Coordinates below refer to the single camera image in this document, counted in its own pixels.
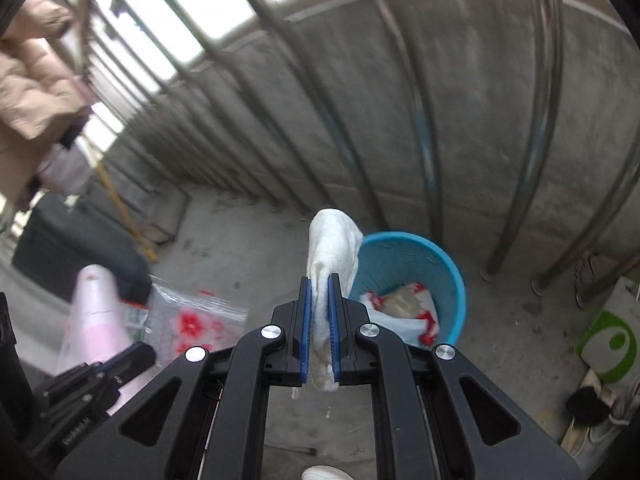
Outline white tissue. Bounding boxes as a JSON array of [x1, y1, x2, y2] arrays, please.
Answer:
[[290, 207, 365, 401]]

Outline red white plastic bag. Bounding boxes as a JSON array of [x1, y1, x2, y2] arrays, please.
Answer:
[[359, 282, 440, 348]]

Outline blue plastic trash basket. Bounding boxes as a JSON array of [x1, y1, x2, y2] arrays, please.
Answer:
[[349, 232, 466, 348]]

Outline dark green cabinet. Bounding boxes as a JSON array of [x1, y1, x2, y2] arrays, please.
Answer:
[[12, 193, 152, 304]]

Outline white shoes on floor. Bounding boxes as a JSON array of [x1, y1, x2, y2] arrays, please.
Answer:
[[561, 368, 639, 460]]

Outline green white shopping bag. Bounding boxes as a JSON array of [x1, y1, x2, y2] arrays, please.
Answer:
[[577, 278, 639, 390]]

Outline beige hanging jacket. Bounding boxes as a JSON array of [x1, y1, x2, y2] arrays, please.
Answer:
[[1, 0, 93, 211]]

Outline metal balcony railing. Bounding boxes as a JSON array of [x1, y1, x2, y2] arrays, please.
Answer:
[[76, 0, 639, 292]]

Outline yellow broom handle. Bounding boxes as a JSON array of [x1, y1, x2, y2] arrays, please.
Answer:
[[96, 162, 157, 263]]

